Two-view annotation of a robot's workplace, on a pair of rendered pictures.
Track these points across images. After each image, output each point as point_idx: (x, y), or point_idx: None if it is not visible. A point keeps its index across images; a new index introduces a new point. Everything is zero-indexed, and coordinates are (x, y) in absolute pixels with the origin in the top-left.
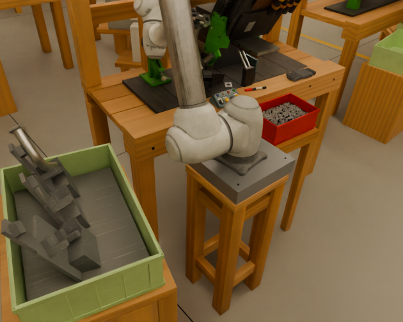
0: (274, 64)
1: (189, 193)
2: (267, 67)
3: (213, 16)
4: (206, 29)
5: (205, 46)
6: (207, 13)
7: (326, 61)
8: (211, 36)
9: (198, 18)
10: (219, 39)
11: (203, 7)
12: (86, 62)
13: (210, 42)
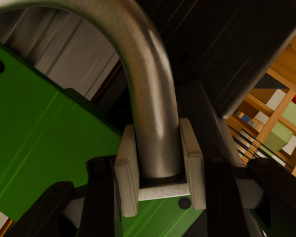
0: (93, 79)
1: None
2: (76, 79)
3: (172, 201)
4: (171, 6)
5: (7, 63)
6: (248, 62)
7: None
8: (60, 147)
9: (185, 160)
10: (17, 213)
11: None
12: None
13: (22, 131)
